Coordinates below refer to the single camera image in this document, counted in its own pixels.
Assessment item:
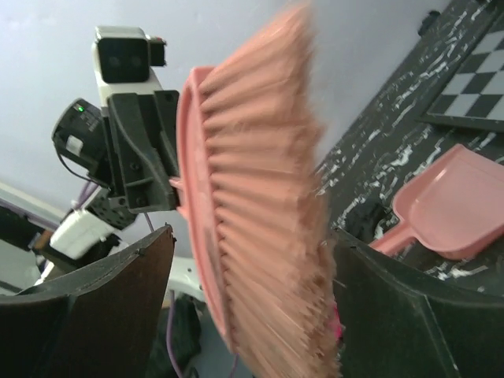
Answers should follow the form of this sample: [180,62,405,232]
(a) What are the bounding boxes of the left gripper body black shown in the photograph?
[100,89,182,198]

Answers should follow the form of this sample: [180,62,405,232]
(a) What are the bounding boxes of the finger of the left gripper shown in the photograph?
[108,93,180,213]

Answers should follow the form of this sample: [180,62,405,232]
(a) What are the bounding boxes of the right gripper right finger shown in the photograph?
[332,229,503,377]

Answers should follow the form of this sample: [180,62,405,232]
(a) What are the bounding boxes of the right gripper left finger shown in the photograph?
[1,225,174,377]

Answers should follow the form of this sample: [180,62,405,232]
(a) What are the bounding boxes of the pink hand brush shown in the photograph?
[172,5,339,377]

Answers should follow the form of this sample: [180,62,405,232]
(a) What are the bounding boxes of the dark scrap by left arm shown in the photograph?
[343,199,389,243]

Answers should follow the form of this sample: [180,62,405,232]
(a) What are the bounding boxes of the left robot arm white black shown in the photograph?
[32,98,206,303]

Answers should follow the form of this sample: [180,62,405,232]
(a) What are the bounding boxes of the pink dustpan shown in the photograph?
[370,144,503,260]

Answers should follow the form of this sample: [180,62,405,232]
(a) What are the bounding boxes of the black grey chessboard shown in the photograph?
[421,17,503,133]

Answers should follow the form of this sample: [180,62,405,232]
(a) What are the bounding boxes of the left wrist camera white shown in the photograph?
[91,26,166,109]

